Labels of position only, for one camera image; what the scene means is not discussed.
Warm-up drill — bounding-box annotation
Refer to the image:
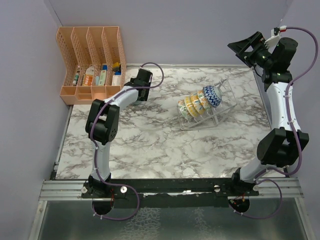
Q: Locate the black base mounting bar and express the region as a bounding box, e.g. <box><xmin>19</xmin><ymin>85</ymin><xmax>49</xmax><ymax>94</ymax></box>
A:
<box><xmin>81</xmin><ymin>178</ymin><xmax>259</xmax><ymax>208</ymax></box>

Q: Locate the yellow flower bowl back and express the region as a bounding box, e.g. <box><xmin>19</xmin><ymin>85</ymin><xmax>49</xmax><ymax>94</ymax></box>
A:
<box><xmin>197</xmin><ymin>90</ymin><xmax>211</xmax><ymax>111</ymax></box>

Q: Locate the blue orange floral bowl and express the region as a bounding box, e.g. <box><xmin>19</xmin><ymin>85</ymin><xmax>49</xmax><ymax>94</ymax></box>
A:
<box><xmin>190</xmin><ymin>93</ymin><xmax>205</xmax><ymax>115</ymax></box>

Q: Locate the red patterned bowl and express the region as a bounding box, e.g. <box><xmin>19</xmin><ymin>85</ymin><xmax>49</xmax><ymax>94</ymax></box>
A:
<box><xmin>202</xmin><ymin>85</ymin><xmax>223</xmax><ymax>108</ymax></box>

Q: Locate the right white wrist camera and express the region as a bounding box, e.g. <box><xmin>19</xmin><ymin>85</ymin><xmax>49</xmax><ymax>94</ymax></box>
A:
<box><xmin>264</xmin><ymin>25</ymin><xmax>287</xmax><ymax>49</ymax></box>

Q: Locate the white wire dish rack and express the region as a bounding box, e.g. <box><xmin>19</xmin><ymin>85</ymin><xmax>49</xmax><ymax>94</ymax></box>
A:
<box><xmin>176</xmin><ymin>79</ymin><xmax>237</xmax><ymax>131</ymax></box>

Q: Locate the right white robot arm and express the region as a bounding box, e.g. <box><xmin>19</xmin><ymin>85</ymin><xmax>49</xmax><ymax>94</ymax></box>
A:
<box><xmin>228</xmin><ymin>28</ymin><xmax>309</xmax><ymax>196</ymax></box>

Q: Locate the orange plastic file organizer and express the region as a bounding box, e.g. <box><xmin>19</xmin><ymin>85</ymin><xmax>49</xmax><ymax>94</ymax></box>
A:
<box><xmin>56</xmin><ymin>26</ymin><xmax>127</xmax><ymax>105</ymax></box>

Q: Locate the aluminium frame rail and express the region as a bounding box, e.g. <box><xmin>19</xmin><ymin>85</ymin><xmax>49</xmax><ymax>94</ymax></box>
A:
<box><xmin>39</xmin><ymin>177</ymin><xmax>304</xmax><ymax>201</ymax></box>

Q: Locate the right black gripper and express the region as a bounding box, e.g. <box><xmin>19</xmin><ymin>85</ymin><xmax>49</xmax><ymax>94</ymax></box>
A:
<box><xmin>228</xmin><ymin>32</ymin><xmax>275</xmax><ymax>70</ymax></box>

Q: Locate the yellow flower bowl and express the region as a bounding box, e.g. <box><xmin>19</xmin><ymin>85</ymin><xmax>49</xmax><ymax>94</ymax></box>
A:
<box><xmin>178</xmin><ymin>100</ymin><xmax>193</xmax><ymax>121</ymax></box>
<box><xmin>197</xmin><ymin>90</ymin><xmax>211</xmax><ymax>111</ymax></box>

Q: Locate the light teal bowl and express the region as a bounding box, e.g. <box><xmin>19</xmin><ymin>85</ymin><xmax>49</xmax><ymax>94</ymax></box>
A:
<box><xmin>132</xmin><ymin>100</ymin><xmax>142</xmax><ymax>106</ymax></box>

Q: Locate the yellow dotted sun bowl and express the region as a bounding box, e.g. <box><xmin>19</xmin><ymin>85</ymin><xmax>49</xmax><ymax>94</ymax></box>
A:
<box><xmin>184</xmin><ymin>96</ymin><xmax>199</xmax><ymax>118</ymax></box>

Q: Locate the yellow flower bowl front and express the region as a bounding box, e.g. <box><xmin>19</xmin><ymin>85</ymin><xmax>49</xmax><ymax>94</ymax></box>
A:
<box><xmin>178</xmin><ymin>100</ymin><xmax>193</xmax><ymax>121</ymax></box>

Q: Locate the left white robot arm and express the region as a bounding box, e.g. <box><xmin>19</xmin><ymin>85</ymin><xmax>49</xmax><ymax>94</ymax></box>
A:
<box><xmin>85</xmin><ymin>68</ymin><xmax>153</xmax><ymax>198</ymax></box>

